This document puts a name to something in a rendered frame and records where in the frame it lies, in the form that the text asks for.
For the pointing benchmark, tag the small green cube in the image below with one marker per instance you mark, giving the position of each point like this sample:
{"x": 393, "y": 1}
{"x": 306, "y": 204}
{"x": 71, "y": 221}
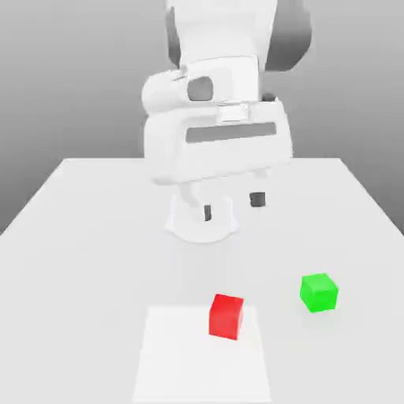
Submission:
{"x": 318, "y": 293}

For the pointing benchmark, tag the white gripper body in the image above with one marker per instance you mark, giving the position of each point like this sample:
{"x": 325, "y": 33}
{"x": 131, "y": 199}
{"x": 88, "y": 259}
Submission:
{"x": 221, "y": 157}

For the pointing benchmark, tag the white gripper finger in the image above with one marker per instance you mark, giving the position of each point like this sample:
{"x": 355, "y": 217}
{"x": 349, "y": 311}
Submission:
{"x": 207, "y": 213}
{"x": 258, "y": 199}

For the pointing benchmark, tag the small red cube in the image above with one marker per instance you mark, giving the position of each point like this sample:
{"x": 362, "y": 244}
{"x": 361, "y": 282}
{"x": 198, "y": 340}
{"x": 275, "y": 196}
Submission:
{"x": 225, "y": 317}

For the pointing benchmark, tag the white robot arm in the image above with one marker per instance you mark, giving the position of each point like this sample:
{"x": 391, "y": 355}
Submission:
{"x": 221, "y": 34}

